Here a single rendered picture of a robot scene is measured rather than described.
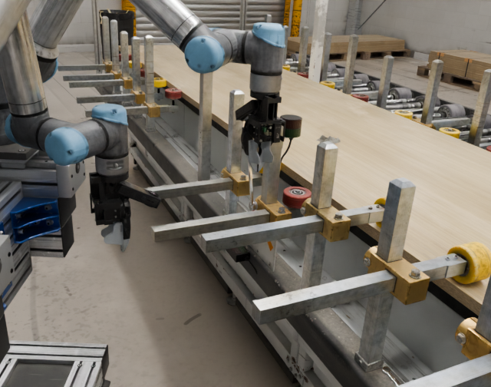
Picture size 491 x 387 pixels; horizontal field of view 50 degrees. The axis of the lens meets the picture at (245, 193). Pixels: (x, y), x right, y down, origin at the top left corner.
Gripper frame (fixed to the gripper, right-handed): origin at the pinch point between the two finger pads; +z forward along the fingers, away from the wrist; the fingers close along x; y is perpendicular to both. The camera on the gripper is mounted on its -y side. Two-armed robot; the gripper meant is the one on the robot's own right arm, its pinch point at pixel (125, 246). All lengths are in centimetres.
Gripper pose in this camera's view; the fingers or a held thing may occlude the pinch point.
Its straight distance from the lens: 133.3
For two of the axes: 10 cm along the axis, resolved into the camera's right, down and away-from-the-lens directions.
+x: 4.2, 3.9, -8.2
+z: -0.5, 9.1, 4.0
